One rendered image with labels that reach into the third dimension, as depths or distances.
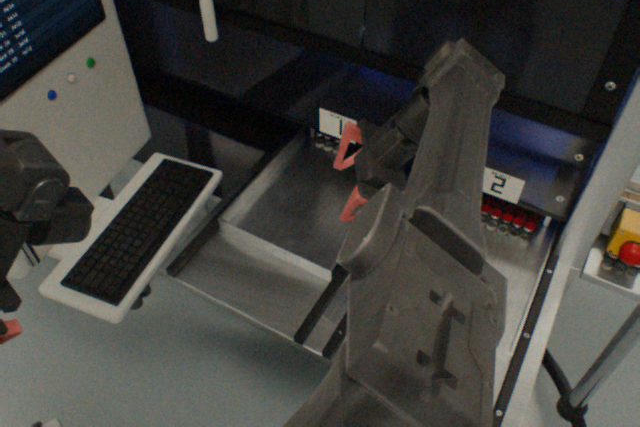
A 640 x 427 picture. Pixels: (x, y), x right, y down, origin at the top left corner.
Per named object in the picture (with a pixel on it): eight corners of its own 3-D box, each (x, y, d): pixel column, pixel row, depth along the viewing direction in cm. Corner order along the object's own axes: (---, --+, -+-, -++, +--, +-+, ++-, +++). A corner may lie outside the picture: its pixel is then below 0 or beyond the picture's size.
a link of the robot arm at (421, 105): (424, 93, 66) (458, 124, 67) (432, 71, 72) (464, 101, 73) (386, 128, 70) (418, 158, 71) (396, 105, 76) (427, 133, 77)
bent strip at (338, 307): (359, 262, 109) (361, 243, 105) (373, 269, 108) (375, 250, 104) (322, 317, 101) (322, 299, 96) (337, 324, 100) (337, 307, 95)
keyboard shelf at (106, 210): (130, 150, 146) (128, 142, 145) (225, 177, 140) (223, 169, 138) (9, 283, 118) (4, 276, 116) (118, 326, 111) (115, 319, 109)
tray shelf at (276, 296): (287, 134, 138) (287, 128, 137) (577, 245, 114) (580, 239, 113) (158, 274, 109) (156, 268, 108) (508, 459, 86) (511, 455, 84)
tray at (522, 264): (437, 185, 123) (440, 173, 121) (556, 230, 115) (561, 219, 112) (369, 300, 103) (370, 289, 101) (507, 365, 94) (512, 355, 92)
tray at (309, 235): (304, 135, 135) (304, 123, 132) (404, 172, 126) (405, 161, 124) (219, 229, 115) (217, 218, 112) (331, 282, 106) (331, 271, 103)
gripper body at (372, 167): (361, 181, 72) (400, 147, 68) (352, 125, 79) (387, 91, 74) (399, 197, 75) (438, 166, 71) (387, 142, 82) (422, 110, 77)
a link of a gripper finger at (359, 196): (324, 225, 76) (369, 187, 70) (320, 185, 80) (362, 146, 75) (363, 239, 79) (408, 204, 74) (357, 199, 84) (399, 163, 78)
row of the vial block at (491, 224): (446, 205, 119) (450, 190, 116) (530, 238, 113) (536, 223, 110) (443, 212, 118) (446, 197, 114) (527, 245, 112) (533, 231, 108)
